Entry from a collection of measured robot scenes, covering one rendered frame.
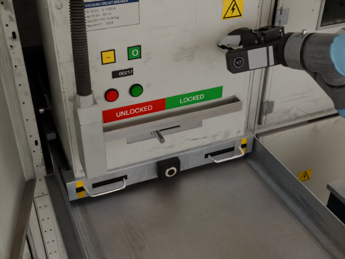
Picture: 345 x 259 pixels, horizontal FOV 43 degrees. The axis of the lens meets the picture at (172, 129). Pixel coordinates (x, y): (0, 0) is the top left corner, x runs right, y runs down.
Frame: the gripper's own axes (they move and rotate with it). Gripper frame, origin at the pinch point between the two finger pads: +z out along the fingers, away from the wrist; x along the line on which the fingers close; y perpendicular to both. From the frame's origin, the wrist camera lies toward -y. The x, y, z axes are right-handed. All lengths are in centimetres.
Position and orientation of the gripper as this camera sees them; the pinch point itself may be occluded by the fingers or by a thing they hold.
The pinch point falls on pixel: (218, 45)
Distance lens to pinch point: 106.5
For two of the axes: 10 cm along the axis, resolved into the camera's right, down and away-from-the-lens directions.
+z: -6.1, -2.1, 7.6
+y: 7.8, -3.5, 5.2
